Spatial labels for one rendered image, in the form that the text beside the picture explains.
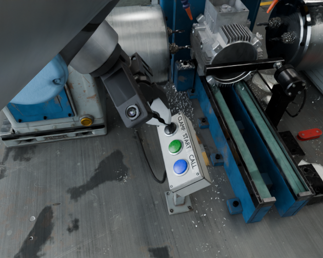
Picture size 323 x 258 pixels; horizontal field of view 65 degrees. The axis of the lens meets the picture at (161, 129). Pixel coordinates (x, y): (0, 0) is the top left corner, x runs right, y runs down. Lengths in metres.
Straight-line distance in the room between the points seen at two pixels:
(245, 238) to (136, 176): 0.35
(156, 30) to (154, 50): 0.06
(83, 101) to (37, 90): 0.54
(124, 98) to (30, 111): 0.47
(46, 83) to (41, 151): 0.68
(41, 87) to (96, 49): 0.15
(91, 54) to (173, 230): 0.51
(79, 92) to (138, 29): 0.25
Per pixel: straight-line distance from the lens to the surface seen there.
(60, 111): 0.83
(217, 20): 0.86
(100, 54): 0.40
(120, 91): 0.42
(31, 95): 0.28
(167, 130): 0.56
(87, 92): 0.79
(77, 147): 0.91
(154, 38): 0.75
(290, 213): 0.80
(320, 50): 0.97
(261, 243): 0.77
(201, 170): 0.50
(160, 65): 0.76
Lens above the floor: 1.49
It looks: 49 degrees down
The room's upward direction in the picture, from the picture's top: straight up
